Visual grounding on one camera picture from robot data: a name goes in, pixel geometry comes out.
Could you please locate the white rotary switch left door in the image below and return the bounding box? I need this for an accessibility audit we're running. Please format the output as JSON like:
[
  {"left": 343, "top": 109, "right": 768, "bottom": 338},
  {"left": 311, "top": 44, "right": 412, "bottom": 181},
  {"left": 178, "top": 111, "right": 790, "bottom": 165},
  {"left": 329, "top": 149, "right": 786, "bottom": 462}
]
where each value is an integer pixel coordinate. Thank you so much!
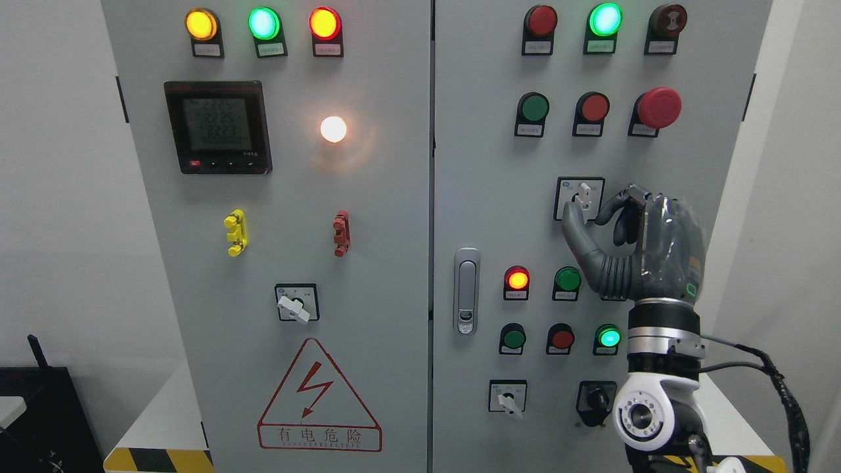
[{"left": 275, "top": 282, "right": 319, "bottom": 325}]

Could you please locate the black digital power meter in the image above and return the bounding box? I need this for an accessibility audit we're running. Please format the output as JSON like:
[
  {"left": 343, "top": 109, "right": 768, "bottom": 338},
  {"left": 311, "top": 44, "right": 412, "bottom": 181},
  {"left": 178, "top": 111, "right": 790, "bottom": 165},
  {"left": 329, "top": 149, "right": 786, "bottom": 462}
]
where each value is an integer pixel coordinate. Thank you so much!
[{"left": 164, "top": 80, "right": 273, "bottom": 174}]

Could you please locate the green push button upper row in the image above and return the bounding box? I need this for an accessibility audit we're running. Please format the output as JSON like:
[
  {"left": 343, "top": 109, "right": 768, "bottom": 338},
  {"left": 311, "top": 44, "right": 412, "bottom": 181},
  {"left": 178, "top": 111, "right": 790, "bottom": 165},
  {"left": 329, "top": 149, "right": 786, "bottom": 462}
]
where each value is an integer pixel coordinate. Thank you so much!
[{"left": 514, "top": 91, "right": 549, "bottom": 138}]

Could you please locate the lit green push button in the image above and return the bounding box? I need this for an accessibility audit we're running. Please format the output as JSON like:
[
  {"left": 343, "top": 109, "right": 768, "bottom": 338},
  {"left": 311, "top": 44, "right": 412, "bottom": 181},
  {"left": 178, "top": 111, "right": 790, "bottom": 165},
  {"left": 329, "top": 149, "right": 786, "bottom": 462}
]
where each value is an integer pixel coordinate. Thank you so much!
[{"left": 592, "top": 324, "right": 622, "bottom": 356}]

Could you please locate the lit red-orange indicator lamp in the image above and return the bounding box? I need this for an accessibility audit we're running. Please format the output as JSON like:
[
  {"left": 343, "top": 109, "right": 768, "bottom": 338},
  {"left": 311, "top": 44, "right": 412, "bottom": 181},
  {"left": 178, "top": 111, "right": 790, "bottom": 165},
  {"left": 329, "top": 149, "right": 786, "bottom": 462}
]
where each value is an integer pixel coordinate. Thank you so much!
[{"left": 503, "top": 265, "right": 530, "bottom": 300}]

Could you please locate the white glowing indicator lamp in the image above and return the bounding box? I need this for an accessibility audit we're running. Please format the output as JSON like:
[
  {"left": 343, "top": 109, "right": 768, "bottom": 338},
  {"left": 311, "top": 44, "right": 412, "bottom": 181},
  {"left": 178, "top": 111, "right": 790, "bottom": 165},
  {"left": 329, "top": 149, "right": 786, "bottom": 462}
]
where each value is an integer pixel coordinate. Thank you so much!
[{"left": 319, "top": 116, "right": 348, "bottom": 143}]

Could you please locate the white rotary switch lower right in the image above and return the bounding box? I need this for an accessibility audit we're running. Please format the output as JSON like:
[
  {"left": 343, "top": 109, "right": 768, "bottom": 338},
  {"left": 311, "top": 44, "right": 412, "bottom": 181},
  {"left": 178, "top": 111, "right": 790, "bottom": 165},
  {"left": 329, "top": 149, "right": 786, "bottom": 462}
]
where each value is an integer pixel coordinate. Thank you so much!
[{"left": 488, "top": 379, "right": 528, "bottom": 420}]

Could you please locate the white cabinet base platform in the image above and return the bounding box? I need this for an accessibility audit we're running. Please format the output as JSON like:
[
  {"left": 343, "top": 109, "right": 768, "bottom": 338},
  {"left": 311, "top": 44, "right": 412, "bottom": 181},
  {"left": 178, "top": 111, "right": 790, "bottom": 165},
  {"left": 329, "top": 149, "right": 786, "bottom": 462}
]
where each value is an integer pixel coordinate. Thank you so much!
[{"left": 103, "top": 363, "right": 214, "bottom": 472}]

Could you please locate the red push button lower row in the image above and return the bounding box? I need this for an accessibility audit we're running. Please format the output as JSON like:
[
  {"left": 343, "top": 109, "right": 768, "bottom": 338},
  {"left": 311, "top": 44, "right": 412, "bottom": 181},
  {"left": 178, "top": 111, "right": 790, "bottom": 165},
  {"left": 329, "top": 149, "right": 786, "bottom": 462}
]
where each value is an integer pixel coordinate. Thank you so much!
[{"left": 545, "top": 323, "right": 576, "bottom": 355}]

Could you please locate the red lamp top right door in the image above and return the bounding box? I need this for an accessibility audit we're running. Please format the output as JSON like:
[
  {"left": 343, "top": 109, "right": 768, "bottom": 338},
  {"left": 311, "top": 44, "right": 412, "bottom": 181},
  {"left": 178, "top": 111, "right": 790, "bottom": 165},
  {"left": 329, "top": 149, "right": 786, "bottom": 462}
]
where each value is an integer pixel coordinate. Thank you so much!
[{"left": 522, "top": 4, "right": 558, "bottom": 56}]

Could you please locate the green lit lamp top right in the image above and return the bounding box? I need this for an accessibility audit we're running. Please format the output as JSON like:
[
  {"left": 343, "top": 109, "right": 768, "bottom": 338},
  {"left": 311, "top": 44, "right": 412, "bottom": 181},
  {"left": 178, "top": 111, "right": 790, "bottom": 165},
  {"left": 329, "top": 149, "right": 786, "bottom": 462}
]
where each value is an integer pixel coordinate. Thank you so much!
[{"left": 583, "top": 2, "right": 623, "bottom": 56}]

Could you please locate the green push button lower row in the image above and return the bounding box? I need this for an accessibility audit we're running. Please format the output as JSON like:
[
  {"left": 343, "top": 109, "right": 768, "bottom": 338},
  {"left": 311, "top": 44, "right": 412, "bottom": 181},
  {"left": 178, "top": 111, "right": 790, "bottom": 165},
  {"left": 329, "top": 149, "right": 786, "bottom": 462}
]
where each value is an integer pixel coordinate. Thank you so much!
[{"left": 498, "top": 323, "right": 528, "bottom": 355}]

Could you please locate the black rotary knob switch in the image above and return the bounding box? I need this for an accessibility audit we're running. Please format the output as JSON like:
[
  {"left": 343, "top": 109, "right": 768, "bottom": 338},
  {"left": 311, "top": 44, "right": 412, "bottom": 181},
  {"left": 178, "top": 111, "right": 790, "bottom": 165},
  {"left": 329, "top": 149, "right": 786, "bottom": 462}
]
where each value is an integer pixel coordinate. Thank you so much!
[{"left": 576, "top": 380, "right": 618, "bottom": 427}]

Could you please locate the gray rotary selector switch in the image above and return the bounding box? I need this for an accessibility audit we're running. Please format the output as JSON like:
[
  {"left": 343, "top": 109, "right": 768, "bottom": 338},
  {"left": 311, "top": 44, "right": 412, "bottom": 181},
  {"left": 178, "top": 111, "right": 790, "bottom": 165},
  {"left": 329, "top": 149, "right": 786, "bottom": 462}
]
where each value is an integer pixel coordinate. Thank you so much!
[{"left": 555, "top": 177, "right": 606, "bottom": 221}]

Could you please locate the silver door lock handle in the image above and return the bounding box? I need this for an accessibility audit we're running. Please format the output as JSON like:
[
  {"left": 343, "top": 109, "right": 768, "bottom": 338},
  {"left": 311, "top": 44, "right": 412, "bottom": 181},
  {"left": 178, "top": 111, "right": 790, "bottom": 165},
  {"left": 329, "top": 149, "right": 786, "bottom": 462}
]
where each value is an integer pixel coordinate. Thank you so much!
[{"left": 453, "top": 246, "right": 481, "bottom": 335}]

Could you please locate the green push button row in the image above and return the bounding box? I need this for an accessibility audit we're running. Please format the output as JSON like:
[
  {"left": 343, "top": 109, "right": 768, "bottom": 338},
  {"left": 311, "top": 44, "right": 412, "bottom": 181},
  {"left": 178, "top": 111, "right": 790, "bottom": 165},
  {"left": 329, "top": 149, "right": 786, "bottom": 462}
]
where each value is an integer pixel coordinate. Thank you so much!
[
  {"left": 498, "top": 323, "right": 528, "bottom": 355},
  {"left": 514, "top": 91, "right": 549, "bottom": 138}
]

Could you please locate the grey cabinet door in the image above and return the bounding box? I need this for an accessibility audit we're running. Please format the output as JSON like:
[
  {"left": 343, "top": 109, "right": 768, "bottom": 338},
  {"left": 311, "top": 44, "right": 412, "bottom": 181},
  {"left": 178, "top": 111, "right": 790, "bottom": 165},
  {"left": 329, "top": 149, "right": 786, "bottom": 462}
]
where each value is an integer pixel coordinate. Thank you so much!
[
  {"left": 430, "top": 1, "right": 772, "bottom": 472},
  {"left": 102, "top": 1, "right": 432, "bottom": 472}
]

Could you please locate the green indicator lamp top left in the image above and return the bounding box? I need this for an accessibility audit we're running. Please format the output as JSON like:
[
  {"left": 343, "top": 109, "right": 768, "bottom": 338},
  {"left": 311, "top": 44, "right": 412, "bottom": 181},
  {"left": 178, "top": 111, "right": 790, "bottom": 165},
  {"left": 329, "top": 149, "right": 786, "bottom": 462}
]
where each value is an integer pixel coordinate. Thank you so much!
[{"left": 248, "top": 7, "right": 288, "bottom": 58}]

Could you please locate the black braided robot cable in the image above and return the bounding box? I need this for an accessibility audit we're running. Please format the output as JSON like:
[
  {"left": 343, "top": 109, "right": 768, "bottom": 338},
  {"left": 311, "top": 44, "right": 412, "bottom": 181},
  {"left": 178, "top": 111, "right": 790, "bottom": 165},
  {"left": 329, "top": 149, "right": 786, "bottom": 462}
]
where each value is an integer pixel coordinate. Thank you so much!
[{"left": 698, "top": 334, "right": 810, "bottom": 473}]

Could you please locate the grey right cabinet door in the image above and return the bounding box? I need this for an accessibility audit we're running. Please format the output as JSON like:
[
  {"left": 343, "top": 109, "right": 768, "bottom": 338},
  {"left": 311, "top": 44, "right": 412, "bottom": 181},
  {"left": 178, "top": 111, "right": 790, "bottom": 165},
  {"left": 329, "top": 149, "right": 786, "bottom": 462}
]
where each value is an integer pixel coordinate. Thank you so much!
[{"left": 430, "top": 1, "right": 772, "bottom": 472}]

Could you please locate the red push button row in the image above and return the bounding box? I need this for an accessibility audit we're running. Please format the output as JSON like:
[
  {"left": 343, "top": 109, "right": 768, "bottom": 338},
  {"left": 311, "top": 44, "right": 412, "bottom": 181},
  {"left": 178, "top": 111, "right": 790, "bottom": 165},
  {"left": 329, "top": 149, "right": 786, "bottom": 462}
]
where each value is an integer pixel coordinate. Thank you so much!
[
  {"left": 545, "top": 323, "right": 576, "bottom": 355},
  {"left": 572, "top": 91, "right": 610, "bottom": 137}
]

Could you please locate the red electric hazard warning sign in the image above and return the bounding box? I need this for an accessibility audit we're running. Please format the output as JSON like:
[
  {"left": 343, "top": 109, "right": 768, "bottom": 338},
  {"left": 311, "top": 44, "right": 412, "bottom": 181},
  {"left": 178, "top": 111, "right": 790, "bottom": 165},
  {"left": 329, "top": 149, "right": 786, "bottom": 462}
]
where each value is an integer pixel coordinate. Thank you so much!
[{"left": 256, "top": 338, "right": 382, "bottom": 452}]

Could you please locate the red emergency stop mushroom button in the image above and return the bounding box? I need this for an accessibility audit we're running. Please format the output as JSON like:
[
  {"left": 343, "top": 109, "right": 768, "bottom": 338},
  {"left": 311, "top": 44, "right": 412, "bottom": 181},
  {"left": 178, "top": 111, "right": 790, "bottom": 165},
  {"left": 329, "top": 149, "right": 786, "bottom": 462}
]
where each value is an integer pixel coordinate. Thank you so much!
[{"left": 627, "top": 87, "right": 682, "bottom": 138}]

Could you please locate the red-orange indicator lamp top left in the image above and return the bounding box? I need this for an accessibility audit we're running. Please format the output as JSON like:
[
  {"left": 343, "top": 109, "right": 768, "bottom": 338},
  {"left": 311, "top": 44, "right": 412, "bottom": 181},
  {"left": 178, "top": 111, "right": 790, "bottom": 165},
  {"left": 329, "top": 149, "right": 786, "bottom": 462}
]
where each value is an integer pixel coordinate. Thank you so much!
[{"left": 309, "top": 6, "right": 344, "bottom": 58}]

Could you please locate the green indicator lamp middle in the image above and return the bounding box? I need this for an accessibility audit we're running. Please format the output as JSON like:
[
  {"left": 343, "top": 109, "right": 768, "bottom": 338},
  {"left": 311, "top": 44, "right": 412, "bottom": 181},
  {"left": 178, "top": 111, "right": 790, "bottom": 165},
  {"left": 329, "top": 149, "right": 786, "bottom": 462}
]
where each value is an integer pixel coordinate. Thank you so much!
[{"left": 552, "top": 266, "right": 582, "bottom": 302}]

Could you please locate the green indicator lamp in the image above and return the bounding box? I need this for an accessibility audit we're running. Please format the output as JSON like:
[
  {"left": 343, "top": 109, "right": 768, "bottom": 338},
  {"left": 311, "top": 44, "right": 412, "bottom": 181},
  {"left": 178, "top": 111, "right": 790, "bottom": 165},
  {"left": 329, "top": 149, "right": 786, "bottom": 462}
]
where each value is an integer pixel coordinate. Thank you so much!
[
  {"left": 248, "top": 7, "right": 288, "bottom": 58},
  {"left": 552, "top": 266, "right": 582, "bottom": 302}
]

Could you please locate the yellow indicator lamp top left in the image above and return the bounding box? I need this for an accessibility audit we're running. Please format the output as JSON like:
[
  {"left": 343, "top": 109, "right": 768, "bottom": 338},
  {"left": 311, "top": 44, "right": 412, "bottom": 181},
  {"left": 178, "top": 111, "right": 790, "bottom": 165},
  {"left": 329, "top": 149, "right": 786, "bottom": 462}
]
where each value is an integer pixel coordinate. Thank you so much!
[{"left": 185, "top": 8, "right": 223, "bottom": 58}]

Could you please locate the dark red buzzer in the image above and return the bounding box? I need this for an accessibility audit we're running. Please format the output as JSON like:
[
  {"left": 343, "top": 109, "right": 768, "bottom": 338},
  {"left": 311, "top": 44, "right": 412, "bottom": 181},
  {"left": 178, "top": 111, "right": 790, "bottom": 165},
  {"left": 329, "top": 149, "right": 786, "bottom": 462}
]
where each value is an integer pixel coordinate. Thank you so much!
[{"left": 644, "top": 4, "right": 688, "bottom": 56}]

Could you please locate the grey left cabinet door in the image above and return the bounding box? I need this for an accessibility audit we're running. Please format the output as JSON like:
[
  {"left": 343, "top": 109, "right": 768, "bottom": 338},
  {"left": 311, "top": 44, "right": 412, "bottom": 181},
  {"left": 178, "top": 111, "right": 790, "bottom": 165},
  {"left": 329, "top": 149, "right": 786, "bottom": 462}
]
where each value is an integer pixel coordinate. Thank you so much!
[{"left": 102, "top": 1, "right": 432, "bottom": 472}]

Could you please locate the black box with antenna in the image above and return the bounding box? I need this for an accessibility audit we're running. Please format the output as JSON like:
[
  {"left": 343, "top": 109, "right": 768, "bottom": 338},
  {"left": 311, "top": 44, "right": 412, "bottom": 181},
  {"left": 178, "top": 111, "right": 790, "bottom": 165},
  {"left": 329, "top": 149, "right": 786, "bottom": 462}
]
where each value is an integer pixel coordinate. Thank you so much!
[{"left": 1, "top": 334, "right": 103, "bottom": 472}]

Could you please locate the red push button upper row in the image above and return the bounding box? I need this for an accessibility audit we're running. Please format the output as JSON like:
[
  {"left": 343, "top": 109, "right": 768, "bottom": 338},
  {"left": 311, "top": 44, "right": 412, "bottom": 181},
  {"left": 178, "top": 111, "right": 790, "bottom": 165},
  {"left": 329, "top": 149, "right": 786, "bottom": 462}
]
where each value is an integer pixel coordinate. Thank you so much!
[{"left": 572, "top": 91, "right": 610, "bottom": 137}]

